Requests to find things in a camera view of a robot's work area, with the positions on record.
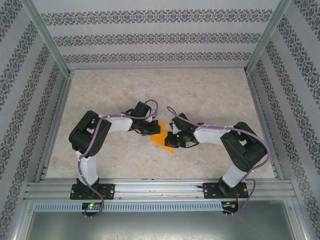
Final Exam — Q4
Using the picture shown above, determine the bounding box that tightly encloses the left aluminium frame post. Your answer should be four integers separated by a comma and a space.
21, 0, 71, 77

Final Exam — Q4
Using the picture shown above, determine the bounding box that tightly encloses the left side aluminium frame rail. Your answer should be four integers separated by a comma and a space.
34, 71, 75, 182

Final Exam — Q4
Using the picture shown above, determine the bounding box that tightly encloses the aluminium frame post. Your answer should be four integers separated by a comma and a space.
243, 0, 293, 75
21, 0, 71, 77

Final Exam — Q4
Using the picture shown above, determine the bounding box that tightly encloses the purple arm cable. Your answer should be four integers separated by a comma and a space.
166, 105, 270, 218
77, 99, 161, 220

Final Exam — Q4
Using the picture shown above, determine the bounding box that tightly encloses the long aluminium mounting rail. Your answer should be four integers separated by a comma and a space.
23, 177, 297, 201

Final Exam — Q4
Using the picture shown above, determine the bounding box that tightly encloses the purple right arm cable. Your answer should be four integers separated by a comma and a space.
166, 105, 270, 218

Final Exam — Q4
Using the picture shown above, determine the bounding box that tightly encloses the slotted grey cable duct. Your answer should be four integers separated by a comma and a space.
33, 201, 223, 213

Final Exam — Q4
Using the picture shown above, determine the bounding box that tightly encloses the aluminium frame rail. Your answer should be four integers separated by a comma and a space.
34, 71, 75, 182
244, 71, 286, 180

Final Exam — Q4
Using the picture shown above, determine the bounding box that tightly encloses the right side aluminium frame rail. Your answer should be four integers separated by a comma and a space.
244, 71, 286, 180

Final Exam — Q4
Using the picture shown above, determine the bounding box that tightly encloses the right aluminium frame post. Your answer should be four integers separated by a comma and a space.
243, 0, 293, 75

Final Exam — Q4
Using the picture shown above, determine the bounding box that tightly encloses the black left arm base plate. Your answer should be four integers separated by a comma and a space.
69, 183, 116, 201

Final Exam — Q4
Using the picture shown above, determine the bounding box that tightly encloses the orange cloth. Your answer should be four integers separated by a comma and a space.
149, 121, 176, 155

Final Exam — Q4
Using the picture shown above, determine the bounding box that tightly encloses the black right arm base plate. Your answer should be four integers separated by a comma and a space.
203, 181, 250, 200

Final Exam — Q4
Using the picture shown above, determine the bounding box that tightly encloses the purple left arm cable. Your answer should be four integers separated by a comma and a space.
77, 99, 161, 220

